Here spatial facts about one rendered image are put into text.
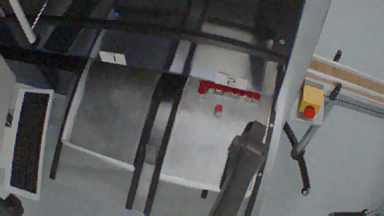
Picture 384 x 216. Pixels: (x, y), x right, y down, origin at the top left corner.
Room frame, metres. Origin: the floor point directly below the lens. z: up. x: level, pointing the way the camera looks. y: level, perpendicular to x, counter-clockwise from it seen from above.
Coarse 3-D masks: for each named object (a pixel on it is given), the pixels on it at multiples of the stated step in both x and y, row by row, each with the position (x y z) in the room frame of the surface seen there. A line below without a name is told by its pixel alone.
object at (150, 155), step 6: (150, 150) 0.37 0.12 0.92; (156, 150) 0.36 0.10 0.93; (150, 156) 0.35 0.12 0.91; (144, 162) 0.34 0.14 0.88; (150, 162) 0.34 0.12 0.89; (144, 168) 0.32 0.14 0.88; (150, 168) 0.32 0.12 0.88; (144, 174) 0.30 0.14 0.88; (150, 174) 0.31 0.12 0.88; (144, 180) 0.29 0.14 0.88; (150, 180) 0.29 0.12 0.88; (138, 186) 0.27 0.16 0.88; (144, 186) 0.27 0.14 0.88; (138, 192) 0.25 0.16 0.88; (144, 192) 0.25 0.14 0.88
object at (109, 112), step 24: (96, 72) 0.64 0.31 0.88; (120, 72) 0.63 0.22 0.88; (144, 72) 0.62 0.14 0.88; (96, 96) 0.55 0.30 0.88; (120, 96) 0.55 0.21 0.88; (144, 96) 0.54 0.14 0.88; (72, 120) 0.47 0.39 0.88; (96, 120) 0.47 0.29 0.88; (120, 120) 0.47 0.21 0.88; (144, 120) 0.46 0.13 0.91; (72, 144) 0.38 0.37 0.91; (96, 144) 0.39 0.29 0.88; (120, 144) 0.40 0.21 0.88
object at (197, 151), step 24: (192, 96) 0.54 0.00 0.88; (216, 96) 0.54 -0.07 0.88; (264, 96) 0.53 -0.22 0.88; (192, 120) 0.47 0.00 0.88; (216, 120) 0.46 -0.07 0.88; (240, 120) 0.46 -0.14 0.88; (264, 120) 0.46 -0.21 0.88; (168, 144) 0.39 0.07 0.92; (192, 144) 0.39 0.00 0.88; (216, 144) 0.39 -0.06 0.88; (168, 168) 0.32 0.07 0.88; (192, 168) 0.32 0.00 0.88; (216, 168) 0.32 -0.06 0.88
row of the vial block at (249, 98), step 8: (208, 88) 0.55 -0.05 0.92; (216, 88) 0.54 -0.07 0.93; (224, 88) 0.54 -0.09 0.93; (232, 88) 0.54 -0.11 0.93; (224, 96) 0.53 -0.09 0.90; (232, 96) 0.52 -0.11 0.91; (240, 96) 0.52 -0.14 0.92; (248, 96) 0.51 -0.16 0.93; (256, 96) 0.51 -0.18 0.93; (256, 104) 0.50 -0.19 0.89
